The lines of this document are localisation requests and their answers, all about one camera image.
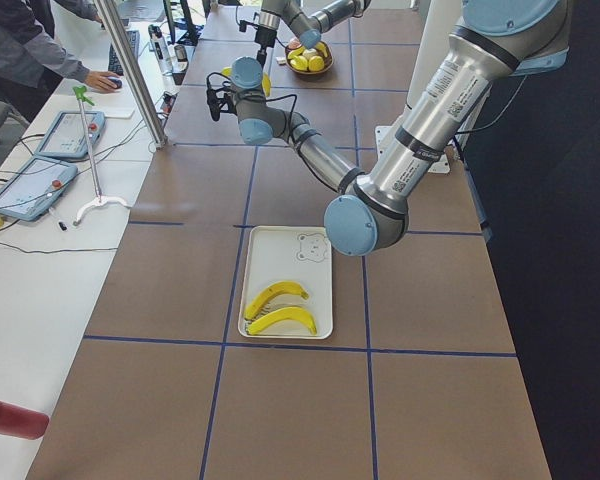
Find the reacher grabber tool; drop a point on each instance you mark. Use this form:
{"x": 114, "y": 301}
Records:
{"x": 100, "y": 200}

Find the brown wicker basket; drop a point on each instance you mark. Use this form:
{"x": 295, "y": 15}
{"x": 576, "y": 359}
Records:
{"x": 328, "y": 61}

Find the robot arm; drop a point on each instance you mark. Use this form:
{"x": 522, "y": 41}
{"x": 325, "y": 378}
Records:
{"x": 491, "y": 40}
{"x": 307, "y": 28}

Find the white spray bottle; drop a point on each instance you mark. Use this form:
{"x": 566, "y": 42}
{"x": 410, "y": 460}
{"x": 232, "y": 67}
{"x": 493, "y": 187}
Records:
{"x": 160, "y": 49}

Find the near teach pendant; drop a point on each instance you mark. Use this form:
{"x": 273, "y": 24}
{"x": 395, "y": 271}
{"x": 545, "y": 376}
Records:
{"x": 35, "y": 187}

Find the black computer mouse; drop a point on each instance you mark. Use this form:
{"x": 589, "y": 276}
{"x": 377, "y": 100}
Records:
{"x": 116, "y": 81}

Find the teach pendant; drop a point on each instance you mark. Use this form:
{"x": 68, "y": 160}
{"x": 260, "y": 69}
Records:
{"x": 35, "y": 187}
{"x": 65, "y": 139}

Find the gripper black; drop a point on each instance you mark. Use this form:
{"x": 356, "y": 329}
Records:
{"x": 226, "y": 101}
{"x": 266, "y": 35}

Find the cream bear tray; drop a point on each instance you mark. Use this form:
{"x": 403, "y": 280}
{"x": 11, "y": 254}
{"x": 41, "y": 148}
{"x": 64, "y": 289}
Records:
{"x": 301, "y": 254}

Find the far teach pendant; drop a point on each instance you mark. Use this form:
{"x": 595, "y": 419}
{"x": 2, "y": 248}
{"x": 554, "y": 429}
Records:
{"x": 65, "y": 139}

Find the yellow lemon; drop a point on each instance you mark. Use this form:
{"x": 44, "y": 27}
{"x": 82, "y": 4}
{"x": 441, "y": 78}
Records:
{"x": 315, "y": 64}

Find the person forearm grey sleeve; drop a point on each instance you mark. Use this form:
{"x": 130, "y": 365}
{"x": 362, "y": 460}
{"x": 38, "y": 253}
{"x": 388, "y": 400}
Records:
{"x": 28, "y": 47}

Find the black keyboard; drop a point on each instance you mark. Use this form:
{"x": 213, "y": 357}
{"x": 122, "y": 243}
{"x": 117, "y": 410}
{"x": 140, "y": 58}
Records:
{"x": 114, "y": 64}

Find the person hand on mouse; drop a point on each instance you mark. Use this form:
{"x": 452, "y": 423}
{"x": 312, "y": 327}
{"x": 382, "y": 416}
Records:
{"x": 98, "y": 80}

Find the red bottle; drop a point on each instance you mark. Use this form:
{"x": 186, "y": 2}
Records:
{"x": 19, "y": 422}

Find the aluminium frame post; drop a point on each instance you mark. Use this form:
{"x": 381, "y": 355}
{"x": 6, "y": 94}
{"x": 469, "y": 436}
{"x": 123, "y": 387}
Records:
{"x": 107, "y": 10}

